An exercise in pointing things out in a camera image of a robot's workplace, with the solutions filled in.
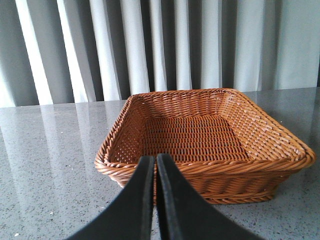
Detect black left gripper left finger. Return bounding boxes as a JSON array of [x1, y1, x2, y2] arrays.
[[69, 156, 155, 240]]

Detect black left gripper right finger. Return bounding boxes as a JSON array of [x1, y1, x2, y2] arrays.
[[156, 153, 260, 240]]

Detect brown wicker basket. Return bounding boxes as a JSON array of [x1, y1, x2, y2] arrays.
[[95, 88, 316, 204]]

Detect grey pleated curtain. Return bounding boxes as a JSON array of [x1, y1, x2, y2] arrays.
[[0, 0, 320, 107]]

